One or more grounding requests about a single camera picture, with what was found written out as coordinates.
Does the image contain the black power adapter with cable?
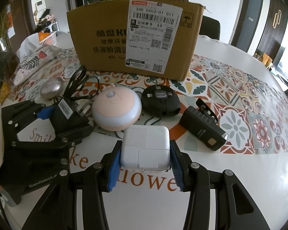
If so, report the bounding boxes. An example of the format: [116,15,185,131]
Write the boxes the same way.
[50,65,100,136]

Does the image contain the silver oval metal case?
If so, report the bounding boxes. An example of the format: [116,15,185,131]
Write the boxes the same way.
[40,77,63,100]

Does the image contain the peach round night light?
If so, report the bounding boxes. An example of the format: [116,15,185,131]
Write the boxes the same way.
[92,84,142,131]

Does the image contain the white square power adapter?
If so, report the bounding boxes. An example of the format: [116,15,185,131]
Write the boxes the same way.
[121,125,170,172]

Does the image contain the floral fabric tissue cover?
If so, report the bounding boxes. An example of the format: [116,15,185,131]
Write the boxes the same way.
[11,33,62,86]

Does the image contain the white basket of oranges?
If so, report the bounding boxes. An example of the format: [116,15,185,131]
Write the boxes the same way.
[38,31,57,46]

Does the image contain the black rectangular clip device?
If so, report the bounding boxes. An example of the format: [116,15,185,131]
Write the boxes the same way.
[179,98,228,151]

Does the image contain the white shoe rack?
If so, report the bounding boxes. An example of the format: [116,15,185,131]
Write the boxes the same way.
[34,8,56,33]

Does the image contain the patterned table runner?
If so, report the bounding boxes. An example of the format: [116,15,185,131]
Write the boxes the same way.
[8,48,288,154]

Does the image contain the brown cardboard box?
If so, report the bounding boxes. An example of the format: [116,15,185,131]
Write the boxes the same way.
[67,0,204,81]

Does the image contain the dark dining chair right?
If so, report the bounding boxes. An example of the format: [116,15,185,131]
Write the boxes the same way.
[199,16,221,40]

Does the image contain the black round cable reel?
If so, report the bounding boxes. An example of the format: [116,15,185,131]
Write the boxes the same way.
[141,85,180,118]

